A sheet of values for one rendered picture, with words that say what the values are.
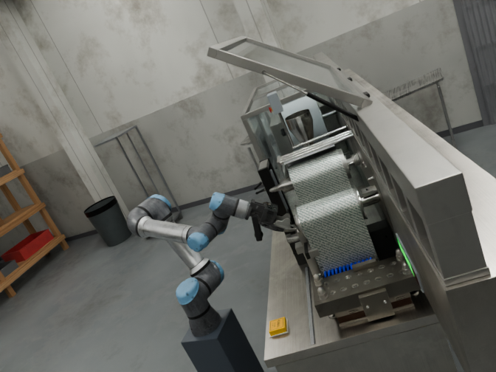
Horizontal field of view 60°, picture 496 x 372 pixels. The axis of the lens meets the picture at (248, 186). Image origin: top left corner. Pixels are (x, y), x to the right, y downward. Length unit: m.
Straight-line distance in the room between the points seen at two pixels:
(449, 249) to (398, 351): 0.94
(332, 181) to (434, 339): 0.72
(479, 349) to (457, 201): 0.32
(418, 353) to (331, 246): 0.50
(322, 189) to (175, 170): 4.96
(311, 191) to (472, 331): 1.11
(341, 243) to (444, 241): 0.94
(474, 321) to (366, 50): 4.75
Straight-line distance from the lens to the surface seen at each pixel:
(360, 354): 1.75
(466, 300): 0.92
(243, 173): 6.29
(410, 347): 1.76
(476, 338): 0.98
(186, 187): 6.77
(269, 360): 1.76
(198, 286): 1.99
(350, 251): 1.79
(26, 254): 7.84
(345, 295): 1.66
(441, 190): 0.81
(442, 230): 0.85
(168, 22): 6.13
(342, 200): 1.71
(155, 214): 2.00
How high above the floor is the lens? 1.99
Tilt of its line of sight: 17 degrees down
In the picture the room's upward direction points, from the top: 24 degrees counter-clockwise
